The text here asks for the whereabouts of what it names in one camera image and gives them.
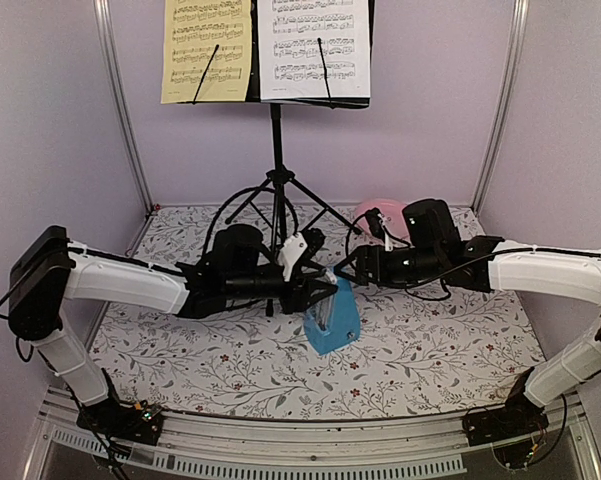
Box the left aluminium frame post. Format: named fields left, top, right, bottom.
left=93, top=0, right=154, bottom=216

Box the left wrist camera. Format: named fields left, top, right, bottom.
left=276, top=228, right=325, bottom=282

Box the blue metronome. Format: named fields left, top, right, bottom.
left=303, top=269, right=361, bottom=356

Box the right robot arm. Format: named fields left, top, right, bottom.
left=335, top=198, right=601, bottom=436

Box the white sheet music page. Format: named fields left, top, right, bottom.
left=256, top=0, right=373, bottom=102

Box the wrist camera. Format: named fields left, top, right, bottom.
left=364, top=208, right=394, bottom=252
left=276, top=228, right=325, bottom=282

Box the front aluminium rail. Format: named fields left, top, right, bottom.
left=24, top=388, right=601, bottom=479

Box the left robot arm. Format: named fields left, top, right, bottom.
left=0, top=224, right=338, bottom=434

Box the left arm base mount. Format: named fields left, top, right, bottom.
left=77, top=378, right=164, bottom=446

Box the pink plate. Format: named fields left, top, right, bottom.
left=353, top=198, right=410, bottom=241

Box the floral table mat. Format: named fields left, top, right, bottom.
left=77, top=202, right=554, bottom=420

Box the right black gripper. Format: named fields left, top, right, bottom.
left=334, top=245, right=443, bottom=290

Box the black music stand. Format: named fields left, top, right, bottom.
left=201, top=1, right=374, bottom=309

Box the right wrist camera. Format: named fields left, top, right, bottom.
left=364, top=208, right=394, bottom=252

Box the yellow sheet music page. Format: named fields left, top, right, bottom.
left=161, top=0, right=252, bottom=104

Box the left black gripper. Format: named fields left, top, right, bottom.
left=225, top=262, right=338, bottom=315

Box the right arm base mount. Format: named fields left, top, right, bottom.
left=462, top=378, right=549, bottom=446

